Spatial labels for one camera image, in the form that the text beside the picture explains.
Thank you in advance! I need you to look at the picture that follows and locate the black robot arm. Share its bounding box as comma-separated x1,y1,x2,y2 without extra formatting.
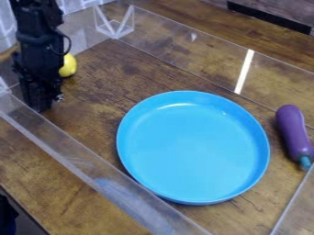
10,0,71,112

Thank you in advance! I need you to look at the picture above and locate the clear acrylic corner bracket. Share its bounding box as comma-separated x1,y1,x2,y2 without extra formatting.
94,5,136,39

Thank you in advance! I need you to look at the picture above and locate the clear acrylic enclosure wall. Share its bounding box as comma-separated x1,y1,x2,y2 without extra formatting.
0,0,314,235

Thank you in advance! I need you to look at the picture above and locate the blue round tray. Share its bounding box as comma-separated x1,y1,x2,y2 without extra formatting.
117,91,271,205

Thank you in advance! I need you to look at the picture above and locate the purple toy eggplant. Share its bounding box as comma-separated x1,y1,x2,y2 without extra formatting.
276,105,314,171

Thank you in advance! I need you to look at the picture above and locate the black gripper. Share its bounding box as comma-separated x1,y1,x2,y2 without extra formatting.
13,30,71,112

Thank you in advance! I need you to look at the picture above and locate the yellow lemon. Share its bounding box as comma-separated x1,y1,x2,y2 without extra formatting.
59,53,78,77

